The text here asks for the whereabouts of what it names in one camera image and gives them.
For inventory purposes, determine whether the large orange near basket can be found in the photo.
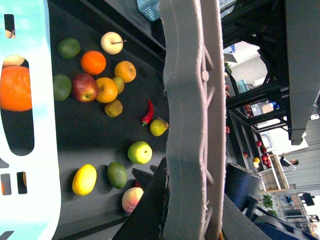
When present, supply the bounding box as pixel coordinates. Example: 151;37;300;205
0;66;32;112

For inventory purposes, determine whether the yellow-green pear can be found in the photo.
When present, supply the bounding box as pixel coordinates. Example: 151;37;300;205
149;118;169;137

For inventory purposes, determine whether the teal plastic shopping basket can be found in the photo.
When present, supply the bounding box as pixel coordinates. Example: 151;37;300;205
0;0;61;240

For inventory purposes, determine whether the pale pear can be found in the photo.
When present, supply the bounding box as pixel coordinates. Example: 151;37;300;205
2;54;25;68

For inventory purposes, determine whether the green lime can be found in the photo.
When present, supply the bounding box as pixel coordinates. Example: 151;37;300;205
57;37;81;60
52;74;72;101

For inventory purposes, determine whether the yellow-orange apple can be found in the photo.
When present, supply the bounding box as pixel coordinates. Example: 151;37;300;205
114;60;137;83
95;77;118;103

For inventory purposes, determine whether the peach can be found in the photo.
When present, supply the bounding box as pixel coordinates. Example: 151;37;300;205
121;187;144;214

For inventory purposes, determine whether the orange fruit middle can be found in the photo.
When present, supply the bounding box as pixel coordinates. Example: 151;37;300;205
80;50;107;76

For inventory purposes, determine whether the green avocado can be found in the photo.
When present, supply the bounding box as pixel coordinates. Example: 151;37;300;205
107;161;128;190

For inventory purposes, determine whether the small yellow-green fruit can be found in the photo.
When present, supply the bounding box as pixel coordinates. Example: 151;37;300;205
112;76;125;94

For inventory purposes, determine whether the pale white apple with stem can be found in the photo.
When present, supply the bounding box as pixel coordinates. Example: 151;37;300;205
100;31;127;55

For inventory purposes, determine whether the red chili pepper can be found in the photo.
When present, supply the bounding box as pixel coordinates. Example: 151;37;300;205
141;99;154;127

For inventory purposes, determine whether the green lime lower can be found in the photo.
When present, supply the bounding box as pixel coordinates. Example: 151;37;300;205
52;74;72;101

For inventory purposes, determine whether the brownish yellow fruit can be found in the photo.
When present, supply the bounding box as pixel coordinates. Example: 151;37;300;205
104;99;123;118

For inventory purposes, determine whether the green lime upper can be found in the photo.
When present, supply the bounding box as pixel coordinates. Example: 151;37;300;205
57;37;81;60

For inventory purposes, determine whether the red apple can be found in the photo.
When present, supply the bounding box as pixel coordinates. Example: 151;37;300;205
71;73;99;103

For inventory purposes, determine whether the yellow-orange apple centre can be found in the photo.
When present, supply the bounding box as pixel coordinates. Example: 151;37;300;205
95;77;118;103

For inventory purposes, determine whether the green apple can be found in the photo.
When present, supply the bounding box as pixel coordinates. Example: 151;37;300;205
127;141;153;165

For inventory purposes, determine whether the yellow-orange apple right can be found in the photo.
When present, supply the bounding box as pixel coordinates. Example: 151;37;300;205
114;60;137;83

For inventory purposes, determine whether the yellow lemon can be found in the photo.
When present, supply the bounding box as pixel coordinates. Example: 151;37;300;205
72;164;97;196

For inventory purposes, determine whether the grey basket handle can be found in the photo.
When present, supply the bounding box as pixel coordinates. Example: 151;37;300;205
159;0;226;240

